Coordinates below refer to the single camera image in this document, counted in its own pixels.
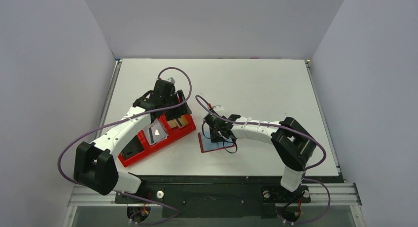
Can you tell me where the red leather card holder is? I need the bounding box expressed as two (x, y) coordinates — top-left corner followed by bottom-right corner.
(197, 132), (235, 153)

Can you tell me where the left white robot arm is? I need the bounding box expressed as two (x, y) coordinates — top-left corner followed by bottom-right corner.
(73, 77), (191, 195)

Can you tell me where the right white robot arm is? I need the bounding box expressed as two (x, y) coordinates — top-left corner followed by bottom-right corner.
(203, 113), (316, 192)

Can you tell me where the gold credit card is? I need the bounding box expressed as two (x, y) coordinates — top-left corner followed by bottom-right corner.
(167, 116), (189, 129)

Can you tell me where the silver credit card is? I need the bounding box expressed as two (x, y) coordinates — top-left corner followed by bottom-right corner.
(142, 119), (168, 146)

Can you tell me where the black credit card in tray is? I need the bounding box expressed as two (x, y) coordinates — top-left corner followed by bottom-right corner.
(121, 137), (144, 159)

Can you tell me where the red plastic tray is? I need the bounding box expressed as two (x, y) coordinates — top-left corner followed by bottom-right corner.
(118, 110), (196, 167)

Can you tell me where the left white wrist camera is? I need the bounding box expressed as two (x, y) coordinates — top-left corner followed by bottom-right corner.
(166, 77), (175, 84)

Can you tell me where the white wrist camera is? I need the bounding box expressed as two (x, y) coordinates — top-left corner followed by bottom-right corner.
(212, 105), (224, 111)
(166, 77), (175, 84)

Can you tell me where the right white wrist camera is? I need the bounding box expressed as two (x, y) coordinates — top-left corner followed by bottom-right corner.
(212, 105), (224, 111)

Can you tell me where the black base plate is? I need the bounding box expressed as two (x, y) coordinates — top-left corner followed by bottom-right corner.
(114, 180), (313, 222)

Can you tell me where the aluminium frame rail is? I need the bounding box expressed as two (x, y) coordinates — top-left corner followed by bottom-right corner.
(61, 183), (366, 227)

